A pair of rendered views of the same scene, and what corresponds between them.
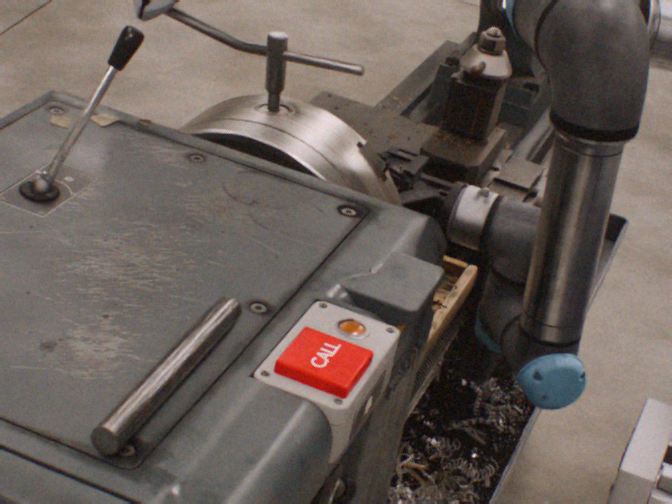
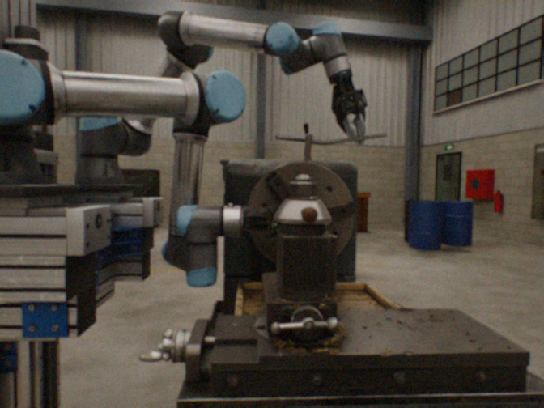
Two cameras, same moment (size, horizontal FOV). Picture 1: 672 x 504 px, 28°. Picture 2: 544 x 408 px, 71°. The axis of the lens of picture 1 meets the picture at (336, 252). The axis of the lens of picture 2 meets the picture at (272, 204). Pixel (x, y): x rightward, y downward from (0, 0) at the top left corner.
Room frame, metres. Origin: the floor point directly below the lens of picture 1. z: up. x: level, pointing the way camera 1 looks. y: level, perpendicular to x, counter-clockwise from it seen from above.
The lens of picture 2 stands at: (2.41, -0.38, 1.17)
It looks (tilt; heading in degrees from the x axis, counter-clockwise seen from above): 3 degrees down; 160
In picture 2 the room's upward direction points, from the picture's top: 1 degrees clockwise
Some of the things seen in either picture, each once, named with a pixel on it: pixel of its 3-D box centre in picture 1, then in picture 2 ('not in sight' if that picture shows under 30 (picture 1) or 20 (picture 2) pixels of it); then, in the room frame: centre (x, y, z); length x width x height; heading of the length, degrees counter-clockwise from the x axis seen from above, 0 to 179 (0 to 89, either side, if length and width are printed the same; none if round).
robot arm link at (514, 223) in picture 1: (530, 239); (201, 222); (1.50, -0.23, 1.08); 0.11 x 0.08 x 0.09; 74
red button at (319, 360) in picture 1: (323, 365); not in sight; (0.87, -0.01, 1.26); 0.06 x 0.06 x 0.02; 74
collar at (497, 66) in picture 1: (487, 59); (302, 210); (1.94, -0.16, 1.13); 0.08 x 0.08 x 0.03
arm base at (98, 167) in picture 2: not in sight; (99, 169); (1.02, -0.50, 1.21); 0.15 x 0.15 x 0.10
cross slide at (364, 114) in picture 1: (423, 157); (344, 344); (1.96, -0.10, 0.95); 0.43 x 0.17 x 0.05; 74
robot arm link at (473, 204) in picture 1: (472, 214); (234, 219); (1.52, -0.16, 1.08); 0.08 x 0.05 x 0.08; 164
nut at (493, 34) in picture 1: (492, 39); (303, 187); (1.94, -0.16, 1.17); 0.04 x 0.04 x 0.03
